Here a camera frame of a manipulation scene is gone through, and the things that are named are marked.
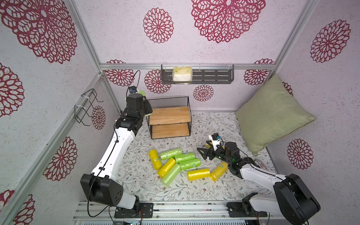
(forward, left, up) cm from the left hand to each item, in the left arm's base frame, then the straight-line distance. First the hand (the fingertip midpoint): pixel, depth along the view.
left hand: (144, 103), depth 77 cm
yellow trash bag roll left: (-19, -4, -30) cm, 36 cm away
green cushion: (-1, -72, -8) cm, 73 cm away
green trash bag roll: (-18, -23, -30) cm, 42 cm away
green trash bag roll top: (-16, -13, -30) cm, 36 cm away
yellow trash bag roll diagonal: (-25, -10, -32) cm, 42 cm away
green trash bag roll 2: (-23, -26, -30) cm, 45 cm away
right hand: (-14, -33, -20) cm, 41 cm away
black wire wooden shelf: (+5, -14, -18) cm, 23 cm away
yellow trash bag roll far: (-19, -35, -15) cm, 42 cm away
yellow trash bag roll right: (-26, -43, -30) cm, 59 cm away
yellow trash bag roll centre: (-29, -31, -30) cm, 52 cm away
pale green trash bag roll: (-31, -12, -31) cm, 45 cm away
